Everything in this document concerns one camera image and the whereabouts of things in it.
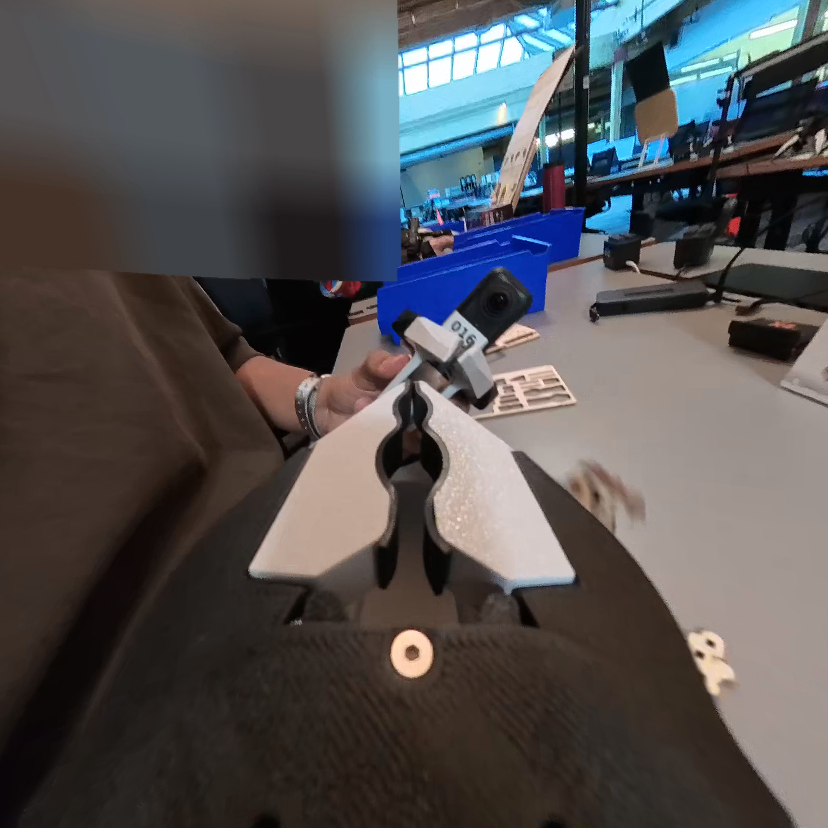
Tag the long brown-top table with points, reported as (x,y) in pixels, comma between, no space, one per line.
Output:
(744,165)

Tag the person's left hand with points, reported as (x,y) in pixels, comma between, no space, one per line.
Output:
(349,394)

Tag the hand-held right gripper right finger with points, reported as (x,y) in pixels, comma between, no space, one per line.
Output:
(504,517)

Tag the wooden piece with square holes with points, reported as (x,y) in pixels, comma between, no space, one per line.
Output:
(718,673)

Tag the leaning wooden board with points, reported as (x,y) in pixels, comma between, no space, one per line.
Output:
(530,129)

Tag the small black box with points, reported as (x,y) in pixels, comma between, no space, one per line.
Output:
(770,339)

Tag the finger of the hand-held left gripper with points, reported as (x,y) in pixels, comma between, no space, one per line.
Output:
(478,378)
(433,339)

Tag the black pole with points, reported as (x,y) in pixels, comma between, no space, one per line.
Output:
(582,97)

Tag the black power bank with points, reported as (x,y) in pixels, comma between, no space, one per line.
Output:
(647,299)

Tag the blue plastic bin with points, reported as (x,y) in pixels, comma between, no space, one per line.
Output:
(563,233)
(420,297)

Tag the wooden cut-out puzzle sheet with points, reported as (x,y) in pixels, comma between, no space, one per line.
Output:
(568,401)

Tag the puzzle instruction booklet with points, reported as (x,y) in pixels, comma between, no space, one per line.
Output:
(812,375)

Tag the black charger cubes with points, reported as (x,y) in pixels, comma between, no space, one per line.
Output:
(693,249)

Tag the silver wristwatch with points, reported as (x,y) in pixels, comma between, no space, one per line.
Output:
(309,407)

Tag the layered wooden puzzle model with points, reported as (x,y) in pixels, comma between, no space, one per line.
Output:
(605,495)

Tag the black flat device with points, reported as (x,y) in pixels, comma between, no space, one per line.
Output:
(776,284)

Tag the stack of wooden puzzle sheets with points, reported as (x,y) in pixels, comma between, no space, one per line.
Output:
(521,336)

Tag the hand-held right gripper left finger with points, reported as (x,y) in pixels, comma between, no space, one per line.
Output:
(323,517)

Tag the grey desk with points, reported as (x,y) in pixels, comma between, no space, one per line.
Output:
(679,453)

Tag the black and cardboard sign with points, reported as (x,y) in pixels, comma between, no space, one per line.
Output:
(647,71)

